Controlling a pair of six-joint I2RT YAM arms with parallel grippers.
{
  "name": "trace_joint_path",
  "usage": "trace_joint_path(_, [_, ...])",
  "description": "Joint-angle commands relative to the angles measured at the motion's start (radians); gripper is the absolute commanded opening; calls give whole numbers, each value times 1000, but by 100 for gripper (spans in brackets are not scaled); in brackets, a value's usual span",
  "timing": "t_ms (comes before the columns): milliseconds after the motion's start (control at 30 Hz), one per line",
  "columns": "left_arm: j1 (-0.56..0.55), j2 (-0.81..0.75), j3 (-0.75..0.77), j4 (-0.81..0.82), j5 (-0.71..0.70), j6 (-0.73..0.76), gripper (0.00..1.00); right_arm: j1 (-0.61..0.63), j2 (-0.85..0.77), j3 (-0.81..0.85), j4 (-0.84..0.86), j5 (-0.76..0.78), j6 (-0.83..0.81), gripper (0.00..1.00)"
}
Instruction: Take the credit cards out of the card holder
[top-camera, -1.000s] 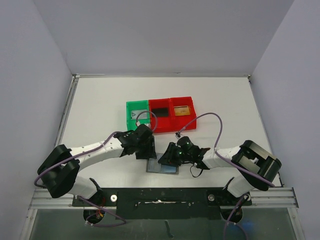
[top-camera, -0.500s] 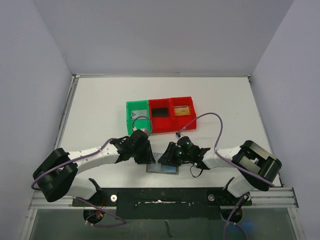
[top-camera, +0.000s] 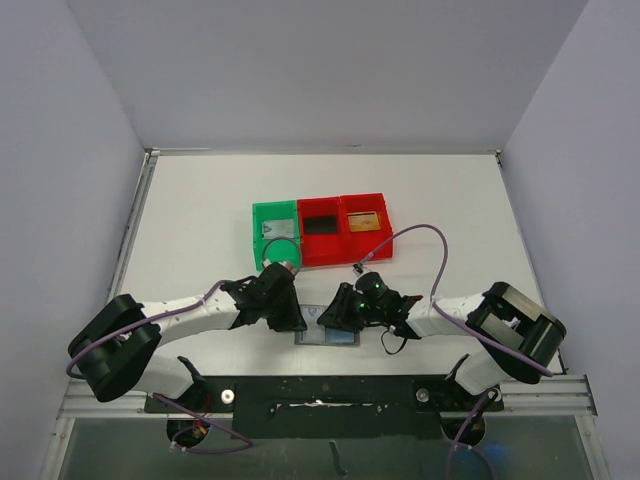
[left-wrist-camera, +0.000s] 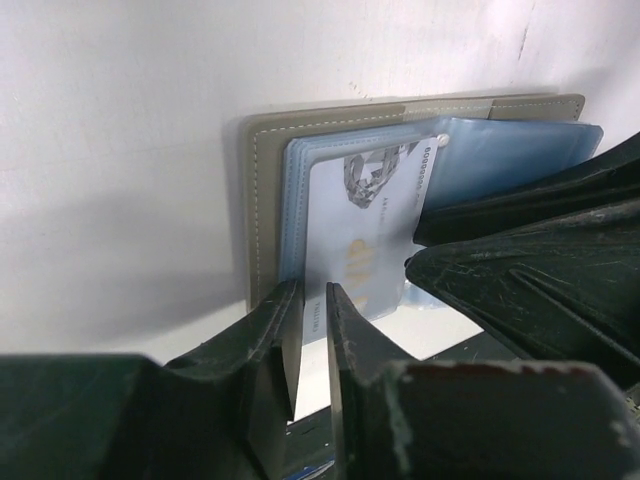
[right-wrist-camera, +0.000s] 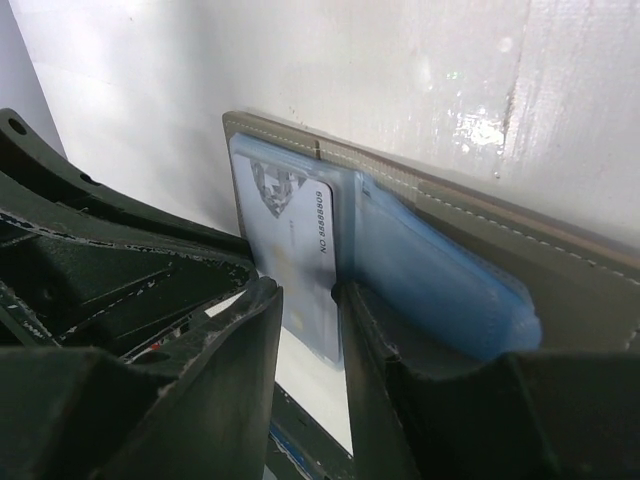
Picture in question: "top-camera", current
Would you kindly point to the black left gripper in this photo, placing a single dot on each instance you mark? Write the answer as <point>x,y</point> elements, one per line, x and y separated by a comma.
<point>293,320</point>

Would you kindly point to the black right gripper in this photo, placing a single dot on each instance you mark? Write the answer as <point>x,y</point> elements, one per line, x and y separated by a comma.
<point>345,307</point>

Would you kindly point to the grey card holder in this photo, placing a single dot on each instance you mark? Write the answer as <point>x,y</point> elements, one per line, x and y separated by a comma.
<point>318,335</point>

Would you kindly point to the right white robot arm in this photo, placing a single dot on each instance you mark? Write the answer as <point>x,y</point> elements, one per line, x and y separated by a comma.
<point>519,338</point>

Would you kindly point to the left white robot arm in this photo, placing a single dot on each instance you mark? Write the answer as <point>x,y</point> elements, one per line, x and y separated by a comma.
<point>118,350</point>

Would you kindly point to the silver VIP card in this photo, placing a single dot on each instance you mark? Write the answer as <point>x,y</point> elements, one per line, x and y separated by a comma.
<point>271,229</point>

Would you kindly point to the black card in bin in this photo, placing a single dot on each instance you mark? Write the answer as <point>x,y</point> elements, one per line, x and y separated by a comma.
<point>320,225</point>

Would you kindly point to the gold credit card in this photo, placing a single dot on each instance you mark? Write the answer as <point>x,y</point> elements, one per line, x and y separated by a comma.
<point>363,221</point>

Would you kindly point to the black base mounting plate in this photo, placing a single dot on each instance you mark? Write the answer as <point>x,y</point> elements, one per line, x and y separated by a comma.
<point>336,407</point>

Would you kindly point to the green plastic bin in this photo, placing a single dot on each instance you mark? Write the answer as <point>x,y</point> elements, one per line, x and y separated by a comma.
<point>279,248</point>

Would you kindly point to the right red plastic bin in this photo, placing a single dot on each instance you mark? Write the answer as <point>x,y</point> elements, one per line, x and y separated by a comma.
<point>358,245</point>

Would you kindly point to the red plastic bin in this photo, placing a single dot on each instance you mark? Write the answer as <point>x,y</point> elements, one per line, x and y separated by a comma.
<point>322,250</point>
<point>358,245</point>

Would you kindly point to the middle red plastic bin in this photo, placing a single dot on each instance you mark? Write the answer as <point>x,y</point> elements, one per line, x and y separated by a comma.
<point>322,250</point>

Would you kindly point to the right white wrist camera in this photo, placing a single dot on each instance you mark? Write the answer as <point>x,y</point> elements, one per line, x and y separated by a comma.
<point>359,270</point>

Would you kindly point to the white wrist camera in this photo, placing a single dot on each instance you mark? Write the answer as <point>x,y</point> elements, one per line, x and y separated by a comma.
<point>288,264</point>
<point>359,270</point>

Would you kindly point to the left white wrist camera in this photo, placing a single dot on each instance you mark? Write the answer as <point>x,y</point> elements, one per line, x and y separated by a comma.
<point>288,264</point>

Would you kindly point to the aluminium table edge rail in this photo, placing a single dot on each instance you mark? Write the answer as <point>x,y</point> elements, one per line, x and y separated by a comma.
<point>127,240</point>

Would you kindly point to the front aluminium frame rail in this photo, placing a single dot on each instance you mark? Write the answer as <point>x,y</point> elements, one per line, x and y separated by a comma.
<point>545,431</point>

